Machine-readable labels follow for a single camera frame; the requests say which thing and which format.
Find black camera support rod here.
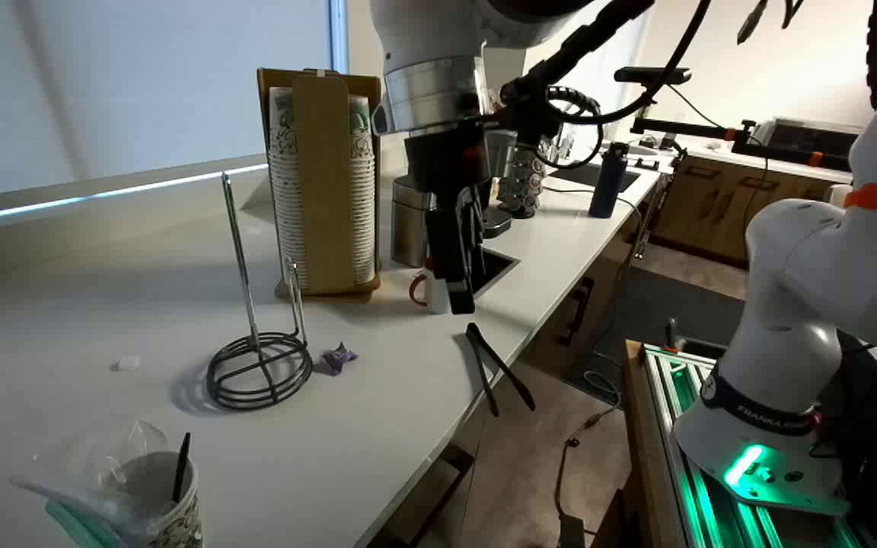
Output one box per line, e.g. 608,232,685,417
629,113,760,146

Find small purple crumpled piece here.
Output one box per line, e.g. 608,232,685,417
313,342,359,376

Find black stereo camera bar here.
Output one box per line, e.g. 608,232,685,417
613,64,695,89

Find dark box appliance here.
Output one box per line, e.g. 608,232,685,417
754,117,863,172

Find brown wooden cabinet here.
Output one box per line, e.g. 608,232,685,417
648,152,858,271

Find teal plastic piece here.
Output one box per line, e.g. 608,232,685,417
44,495,134,548

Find speckled patterned cup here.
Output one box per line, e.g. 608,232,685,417
496,136,552,221

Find wooden paper cup dispenser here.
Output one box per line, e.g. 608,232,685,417
254,67,387,302

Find black wire cup holder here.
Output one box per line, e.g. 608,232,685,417
203,170,318,415

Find stack of patterned paper cups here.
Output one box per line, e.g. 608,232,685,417
265,81,308,298
345,91,382,289

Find robot base table green rails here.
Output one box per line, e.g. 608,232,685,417
617,339,877,548

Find white cup with red inside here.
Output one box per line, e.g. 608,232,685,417
404,268,455,314

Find black stir stick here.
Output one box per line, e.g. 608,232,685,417
172,428,196,506

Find dark grey appliance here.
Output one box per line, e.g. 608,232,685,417
389,172,442,271

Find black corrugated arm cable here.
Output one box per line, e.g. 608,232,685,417
502,0,877,146

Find dark counter sink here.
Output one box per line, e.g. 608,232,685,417
473,242,522,298

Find black floor cable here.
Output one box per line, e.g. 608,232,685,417
552,401,617,548

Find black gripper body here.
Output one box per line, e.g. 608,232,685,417
402,123,493,208

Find black kitchen tongs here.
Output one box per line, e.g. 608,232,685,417
464,321,538,421

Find white window roller blind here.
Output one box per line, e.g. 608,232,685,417
0,0,350,203

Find black tall bottle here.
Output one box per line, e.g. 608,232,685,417
588,140,629,221

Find clear plastic wrapper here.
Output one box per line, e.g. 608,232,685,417
8,417,190,548

